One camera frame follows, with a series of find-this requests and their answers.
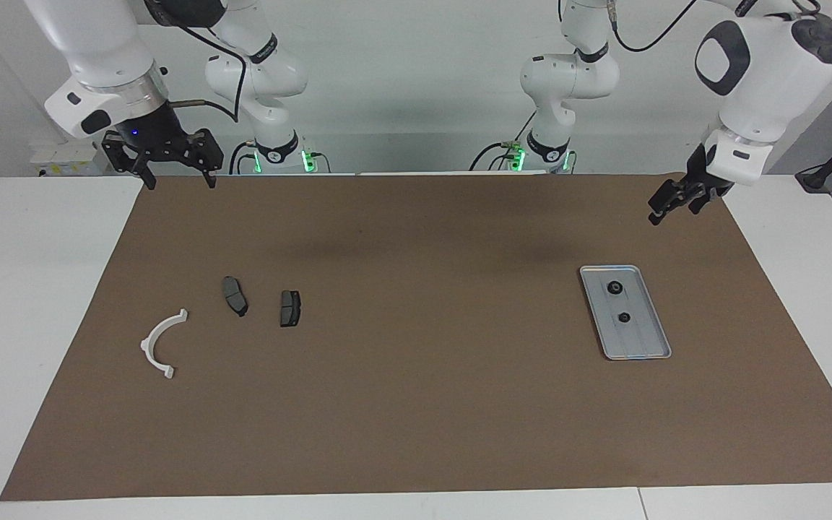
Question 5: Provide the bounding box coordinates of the white curved plastic bracket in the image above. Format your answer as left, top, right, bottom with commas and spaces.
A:
140, 309, 189, 380

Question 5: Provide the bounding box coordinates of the dark rectangular brake pad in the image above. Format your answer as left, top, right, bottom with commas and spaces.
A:
279, 290, 303, 329

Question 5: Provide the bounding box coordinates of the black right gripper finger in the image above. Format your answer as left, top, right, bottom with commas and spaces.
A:
188, 129, 224, 189
102, 136, 157, 190

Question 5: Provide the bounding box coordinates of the dark curved brake pad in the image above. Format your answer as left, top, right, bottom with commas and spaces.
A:
222, 277, 249, 319

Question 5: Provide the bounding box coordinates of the brown table mat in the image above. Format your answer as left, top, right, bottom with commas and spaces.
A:
0, 173, 832, 503

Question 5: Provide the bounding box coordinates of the silver metal tray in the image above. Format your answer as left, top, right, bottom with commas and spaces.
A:
579, 265, 672, 361

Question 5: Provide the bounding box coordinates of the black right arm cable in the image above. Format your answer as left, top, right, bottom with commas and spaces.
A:
167, 22, 246, 124

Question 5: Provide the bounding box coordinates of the white wall box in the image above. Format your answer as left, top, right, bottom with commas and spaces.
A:
30, 141, 110, 178

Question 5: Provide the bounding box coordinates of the black base cable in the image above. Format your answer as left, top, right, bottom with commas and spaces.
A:
469, 108, 538, 173
228, 141, 261, 176

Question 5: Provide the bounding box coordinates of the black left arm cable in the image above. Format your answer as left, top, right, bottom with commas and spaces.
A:
606, 0, 702, 54

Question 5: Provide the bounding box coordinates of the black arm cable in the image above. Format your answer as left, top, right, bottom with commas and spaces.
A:
606, 0, 702, 54
167, 22, 246, 124

